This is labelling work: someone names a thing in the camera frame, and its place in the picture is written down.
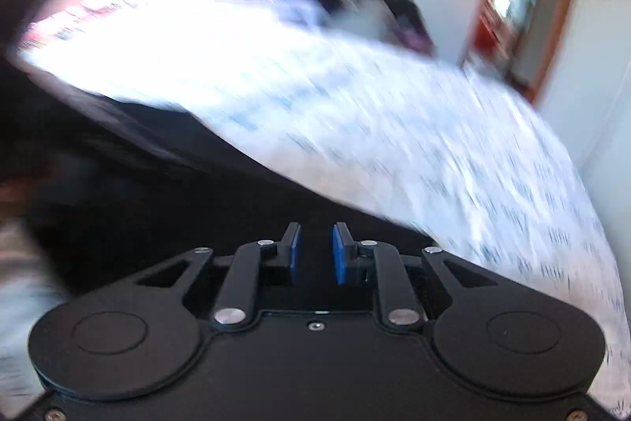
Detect black pants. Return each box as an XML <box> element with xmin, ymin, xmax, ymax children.
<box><xmin>0</xmin><ymin>51</ymin><xmax>437</xmax><ymax>313</ymax></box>

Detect wooden door frame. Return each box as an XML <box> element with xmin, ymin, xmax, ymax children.
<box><xmin>461</xmin><ymin>0</ymin><xmax>587</xmax><ymax>103</ymax></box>

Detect blue striped bedding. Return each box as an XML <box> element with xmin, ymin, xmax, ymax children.
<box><xmin>273</xmin><ymin>0</ymin><xmax>338</xmax><ymax>30</ymax></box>

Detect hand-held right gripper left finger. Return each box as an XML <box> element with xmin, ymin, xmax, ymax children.
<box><xmin>125</xmin><ymin>223</ymin><xmax>302</xmax><ymax>333</ymax></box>

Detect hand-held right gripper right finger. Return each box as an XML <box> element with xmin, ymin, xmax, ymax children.
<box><xmin>331</xmin><ymin>223</ymin><xmax>508</xmax><ymax>332</ymax></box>

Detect white wardrobe with flower stickers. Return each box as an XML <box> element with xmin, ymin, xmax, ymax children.
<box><xmin>537</xmin><ymin>0</ymin><xmax>631</xmax><ymax>225</ymax></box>

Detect white script printed blanket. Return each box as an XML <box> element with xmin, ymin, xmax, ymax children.
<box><xmin>0</xmin><ymin>0</ymin><xmax>627</xmax><ymax>421</ymax></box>

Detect black backpack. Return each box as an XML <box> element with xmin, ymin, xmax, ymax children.
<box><xmin>387</xmin><ymin>0</ymin><xmax>437</xmax><ymax>56</ymax></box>

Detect floral striped quilt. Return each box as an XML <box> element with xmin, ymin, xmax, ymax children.
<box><xmin>22</xmin><ymin>0</ymin><xmax>126</xmax><ymax>44</ymax></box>

